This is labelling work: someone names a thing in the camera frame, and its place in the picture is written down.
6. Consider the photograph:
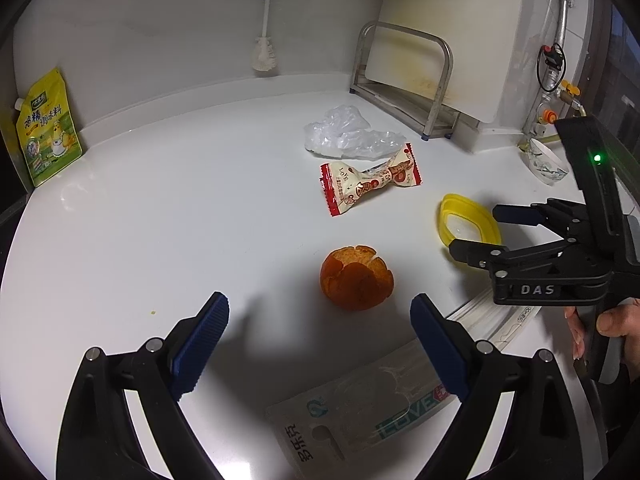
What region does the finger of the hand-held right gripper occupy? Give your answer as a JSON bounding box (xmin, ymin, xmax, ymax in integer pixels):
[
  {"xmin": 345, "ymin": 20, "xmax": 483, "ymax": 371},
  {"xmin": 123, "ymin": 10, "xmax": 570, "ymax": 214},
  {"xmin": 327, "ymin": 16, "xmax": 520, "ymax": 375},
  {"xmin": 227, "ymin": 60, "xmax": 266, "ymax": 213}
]
[
  {"xmin": 447, "ymin": 237, "xmax": 576, "ymax": 275},
  {"xmin": 492, "ymin": 198, "xmax": 588, "ymax": 242}
]

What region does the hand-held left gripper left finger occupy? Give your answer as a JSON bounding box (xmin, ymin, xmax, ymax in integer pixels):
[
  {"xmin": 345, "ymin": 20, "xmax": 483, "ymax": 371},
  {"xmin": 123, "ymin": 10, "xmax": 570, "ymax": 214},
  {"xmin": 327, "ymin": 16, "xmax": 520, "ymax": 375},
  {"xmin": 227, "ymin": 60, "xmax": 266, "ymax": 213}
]
[{"xmin": 55, "ymin": 291, "xmax": 231, "ymax": 480}]

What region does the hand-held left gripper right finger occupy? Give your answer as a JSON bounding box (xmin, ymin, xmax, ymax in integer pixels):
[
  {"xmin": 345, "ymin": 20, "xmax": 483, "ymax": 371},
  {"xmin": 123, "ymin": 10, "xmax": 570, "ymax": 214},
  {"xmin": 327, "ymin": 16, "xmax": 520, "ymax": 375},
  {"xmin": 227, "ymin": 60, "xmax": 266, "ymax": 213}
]
[{"xmin": 405, "ymin": 294, "xmax": 593, "ymax": 480}]

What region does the white package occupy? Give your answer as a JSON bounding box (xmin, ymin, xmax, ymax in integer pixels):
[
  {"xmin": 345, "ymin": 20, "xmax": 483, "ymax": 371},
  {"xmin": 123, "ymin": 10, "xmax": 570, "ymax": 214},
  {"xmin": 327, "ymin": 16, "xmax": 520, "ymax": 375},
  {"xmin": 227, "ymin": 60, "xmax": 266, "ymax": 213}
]
[{"xmin": 446, "ymin": 290, "xmax": 543, "ymax": 350}]

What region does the toothbrush package with teal print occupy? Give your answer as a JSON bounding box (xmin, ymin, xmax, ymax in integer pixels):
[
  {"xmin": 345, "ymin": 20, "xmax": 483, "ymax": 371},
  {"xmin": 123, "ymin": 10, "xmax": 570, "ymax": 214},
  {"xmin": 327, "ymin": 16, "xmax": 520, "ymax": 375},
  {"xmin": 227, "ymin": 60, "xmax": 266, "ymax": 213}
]
[{"xmin": 265, "ymin": 337, "xmax": 468, "ymax": 480}]

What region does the orange peel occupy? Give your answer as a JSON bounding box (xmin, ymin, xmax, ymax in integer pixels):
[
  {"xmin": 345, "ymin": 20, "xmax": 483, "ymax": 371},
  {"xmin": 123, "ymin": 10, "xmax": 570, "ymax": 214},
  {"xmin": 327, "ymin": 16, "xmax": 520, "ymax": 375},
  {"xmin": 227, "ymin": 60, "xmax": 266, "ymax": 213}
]
[{"xmin": 320, "ymin": 244, "xmax": 394, "ymax": 311}]

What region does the red and white snack wrapper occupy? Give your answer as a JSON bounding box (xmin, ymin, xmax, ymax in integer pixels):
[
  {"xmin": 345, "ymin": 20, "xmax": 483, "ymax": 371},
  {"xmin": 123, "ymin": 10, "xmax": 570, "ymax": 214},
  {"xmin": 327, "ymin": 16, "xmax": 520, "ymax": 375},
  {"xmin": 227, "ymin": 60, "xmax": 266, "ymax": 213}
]
[{"xmin": 320, "ymin": 142, "xmax": 422, "ymax": 217}]

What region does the clear plastic bag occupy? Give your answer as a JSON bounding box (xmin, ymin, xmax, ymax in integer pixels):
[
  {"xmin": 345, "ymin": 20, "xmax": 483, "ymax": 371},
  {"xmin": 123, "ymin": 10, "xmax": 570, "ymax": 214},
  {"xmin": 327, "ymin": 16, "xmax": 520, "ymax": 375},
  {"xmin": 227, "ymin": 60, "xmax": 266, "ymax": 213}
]
[{"xmin": 303, "ymin": 105, "xmax": 407, "ymax": 161}]

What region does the person's right hand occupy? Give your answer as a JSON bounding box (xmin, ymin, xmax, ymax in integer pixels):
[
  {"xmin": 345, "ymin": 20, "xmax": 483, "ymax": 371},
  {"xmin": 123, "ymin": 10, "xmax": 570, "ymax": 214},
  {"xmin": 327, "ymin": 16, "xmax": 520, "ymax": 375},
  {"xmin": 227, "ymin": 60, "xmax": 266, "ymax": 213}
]
[{"xmin": 564, "ymin": 299, "xmax": 640, "ymax": 361}]

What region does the white patterned bowl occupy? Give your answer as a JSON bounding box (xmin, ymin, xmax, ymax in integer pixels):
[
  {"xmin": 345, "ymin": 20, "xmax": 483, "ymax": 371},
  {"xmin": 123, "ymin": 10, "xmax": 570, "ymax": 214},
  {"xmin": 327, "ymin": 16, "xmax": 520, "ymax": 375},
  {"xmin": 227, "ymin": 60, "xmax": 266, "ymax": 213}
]
[{"xmin": 522, "ymin": 136, "xmax": 569, "ymax": 182}]

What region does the gas valve with pipes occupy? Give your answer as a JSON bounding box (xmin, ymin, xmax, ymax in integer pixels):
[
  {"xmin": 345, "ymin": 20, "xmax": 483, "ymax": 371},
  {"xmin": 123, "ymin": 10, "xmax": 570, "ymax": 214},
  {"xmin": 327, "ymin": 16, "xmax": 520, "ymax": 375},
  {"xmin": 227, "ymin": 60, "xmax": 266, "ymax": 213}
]
[{"xmin": 517, "ymin": 97, "xmax": 591, "ymax": 150}]

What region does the metal cutting board rack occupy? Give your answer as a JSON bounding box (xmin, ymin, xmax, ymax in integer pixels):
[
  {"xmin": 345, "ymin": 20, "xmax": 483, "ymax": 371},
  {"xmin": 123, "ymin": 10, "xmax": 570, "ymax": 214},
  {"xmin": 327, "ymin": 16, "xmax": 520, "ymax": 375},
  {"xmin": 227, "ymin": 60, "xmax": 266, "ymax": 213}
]
[{"xmin": 350, "ymin": 21, "xmax": 461, "ymax": 140}]

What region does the metal gas pipe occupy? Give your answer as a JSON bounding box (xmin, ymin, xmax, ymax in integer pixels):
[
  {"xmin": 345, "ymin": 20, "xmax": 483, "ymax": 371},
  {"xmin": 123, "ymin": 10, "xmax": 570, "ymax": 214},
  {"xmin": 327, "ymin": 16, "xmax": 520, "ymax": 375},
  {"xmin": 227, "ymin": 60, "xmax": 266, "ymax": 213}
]
[{"xmin": 550, "ymin": 0, "xmax": 576, "ymax": 51}]

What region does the white cutting board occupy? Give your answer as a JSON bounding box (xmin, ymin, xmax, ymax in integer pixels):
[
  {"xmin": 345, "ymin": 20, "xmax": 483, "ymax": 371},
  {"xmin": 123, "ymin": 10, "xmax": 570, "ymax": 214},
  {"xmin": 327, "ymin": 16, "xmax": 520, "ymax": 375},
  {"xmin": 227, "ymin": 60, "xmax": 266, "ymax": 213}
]
[{"xmin": 365, "ymin": 0, "xmax": 528, "ymax": 125}]

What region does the yellow seasoning pouch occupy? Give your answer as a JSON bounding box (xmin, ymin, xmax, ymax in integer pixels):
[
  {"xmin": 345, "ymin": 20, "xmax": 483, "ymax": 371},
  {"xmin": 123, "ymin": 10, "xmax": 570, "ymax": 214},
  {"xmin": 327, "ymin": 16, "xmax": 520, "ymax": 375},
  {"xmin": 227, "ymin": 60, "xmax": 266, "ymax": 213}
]
[{"xmin": 11, "ymin": 67, "xmax": 83, "ymax": 188}]

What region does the gas valve with yellow handle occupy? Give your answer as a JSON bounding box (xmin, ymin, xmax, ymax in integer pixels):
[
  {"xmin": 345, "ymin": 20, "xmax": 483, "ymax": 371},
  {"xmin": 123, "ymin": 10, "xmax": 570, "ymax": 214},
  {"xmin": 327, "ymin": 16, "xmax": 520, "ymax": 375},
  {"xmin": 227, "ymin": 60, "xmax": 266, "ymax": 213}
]
[{"xmin": 537, "ymin": 80, "xmax": 581, "ymax": 127}]

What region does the black cable loop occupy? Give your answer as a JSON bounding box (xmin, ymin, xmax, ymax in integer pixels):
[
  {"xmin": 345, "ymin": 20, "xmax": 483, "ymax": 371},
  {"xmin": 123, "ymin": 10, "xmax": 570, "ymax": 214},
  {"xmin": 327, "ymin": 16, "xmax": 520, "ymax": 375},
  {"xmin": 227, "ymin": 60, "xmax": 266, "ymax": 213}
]
[{"xmin": 536, "ymin": 42, "xmax": 566, "ymax": 93}]

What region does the blue handled bottle brush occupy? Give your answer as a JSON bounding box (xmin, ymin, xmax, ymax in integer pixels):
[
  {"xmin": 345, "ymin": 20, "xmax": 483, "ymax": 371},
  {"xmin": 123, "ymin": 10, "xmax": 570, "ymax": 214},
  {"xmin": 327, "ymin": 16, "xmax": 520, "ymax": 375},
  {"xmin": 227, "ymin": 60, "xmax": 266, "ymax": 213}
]
[{"xmin": 251, "ymin": 0, "xmax": 281, "ymax": 73}]

